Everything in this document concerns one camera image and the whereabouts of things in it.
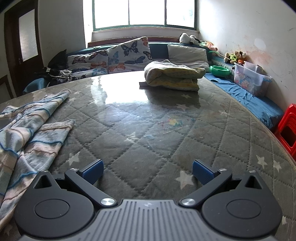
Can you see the blue striped towel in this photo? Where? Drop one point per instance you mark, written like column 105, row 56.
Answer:
column 27, row 129

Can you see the long butterfly print pillow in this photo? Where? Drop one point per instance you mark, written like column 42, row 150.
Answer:
column 90, row 73
column 87, row 60

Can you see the white and black plush toy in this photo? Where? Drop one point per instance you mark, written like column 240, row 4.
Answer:
column 185, row 38

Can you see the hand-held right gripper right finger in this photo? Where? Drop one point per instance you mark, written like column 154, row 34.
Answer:
column 201, row 172

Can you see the brown plush toys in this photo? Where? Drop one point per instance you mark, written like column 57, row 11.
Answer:
column 235, row 56

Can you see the pile of dark clothes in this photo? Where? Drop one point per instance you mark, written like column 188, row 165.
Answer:
column 56, row 60

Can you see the green framed window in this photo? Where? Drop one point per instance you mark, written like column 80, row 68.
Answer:
column 145, row 11

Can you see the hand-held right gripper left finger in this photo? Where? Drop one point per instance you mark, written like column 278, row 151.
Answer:
column 93, row 172

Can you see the pink plush toy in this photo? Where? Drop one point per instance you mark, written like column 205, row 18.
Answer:
column 211, row 45

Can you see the grey quilted star table cover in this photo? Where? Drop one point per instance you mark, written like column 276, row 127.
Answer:
column 150, row 129

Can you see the folded yellow blanket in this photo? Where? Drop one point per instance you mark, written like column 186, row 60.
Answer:
column 171, row 76

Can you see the blue sofa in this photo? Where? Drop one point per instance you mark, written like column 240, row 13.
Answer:
column 242, row 97

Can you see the clear plastic storage box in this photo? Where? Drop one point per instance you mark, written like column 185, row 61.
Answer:
column 249, row 80

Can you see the square butterfly print pillow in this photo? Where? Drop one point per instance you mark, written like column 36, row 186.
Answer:
column 129, row 53

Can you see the grey pillow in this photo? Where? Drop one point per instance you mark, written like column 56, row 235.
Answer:
column 187, row 55

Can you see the red plastic stool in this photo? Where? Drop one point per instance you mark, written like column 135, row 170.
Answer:
column 288, row 125

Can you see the green plastic basin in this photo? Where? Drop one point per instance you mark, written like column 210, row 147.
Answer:
column 219, row 71

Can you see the dark wooden door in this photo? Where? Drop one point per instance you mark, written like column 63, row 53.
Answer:
column 11, row 46

